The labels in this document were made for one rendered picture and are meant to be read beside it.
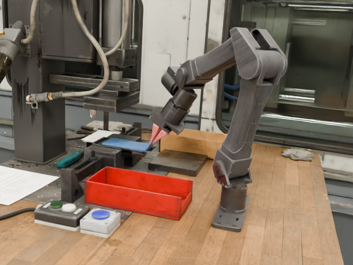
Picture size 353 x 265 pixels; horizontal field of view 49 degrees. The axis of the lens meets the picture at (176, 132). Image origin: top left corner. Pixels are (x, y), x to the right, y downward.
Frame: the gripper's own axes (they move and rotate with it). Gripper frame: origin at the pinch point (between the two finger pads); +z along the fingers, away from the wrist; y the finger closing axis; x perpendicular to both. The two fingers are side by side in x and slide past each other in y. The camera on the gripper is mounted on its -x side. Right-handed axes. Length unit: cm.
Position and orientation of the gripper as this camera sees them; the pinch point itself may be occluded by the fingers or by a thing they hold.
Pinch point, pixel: (152, 142)
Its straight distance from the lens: 116.9
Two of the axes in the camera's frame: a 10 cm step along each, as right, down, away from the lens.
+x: -2.6, 2.2, -9.4
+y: -7.9, -6.1, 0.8
